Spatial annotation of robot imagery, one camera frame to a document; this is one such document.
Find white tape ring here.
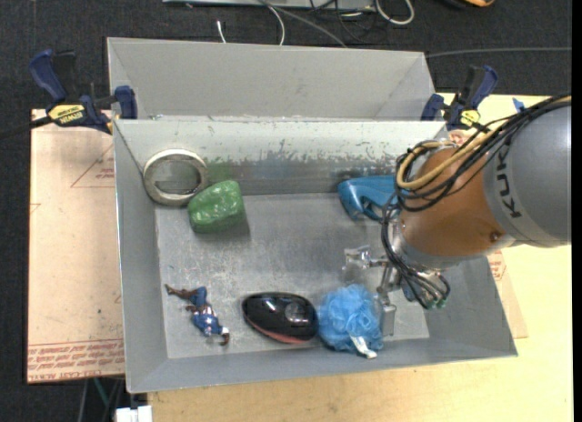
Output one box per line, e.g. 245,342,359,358
143,148,210,207

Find blue bath loofah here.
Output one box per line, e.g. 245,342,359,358
316,283,386,360

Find green sponge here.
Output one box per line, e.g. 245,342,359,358
186,179,247,235

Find blue spray bottle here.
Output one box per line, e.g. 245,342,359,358
336,175,402,224

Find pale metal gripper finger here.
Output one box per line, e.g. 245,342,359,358
342,245,387,276
378,302,397,338

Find brown cardboard board red print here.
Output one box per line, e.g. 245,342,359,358
26,108,529,385

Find grey metal bin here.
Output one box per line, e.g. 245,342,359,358
106,36,519,395

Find black oval computer mouse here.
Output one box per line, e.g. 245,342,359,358
241,291,320,346

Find blue and red toy figure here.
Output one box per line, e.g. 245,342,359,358
164,283,231,347

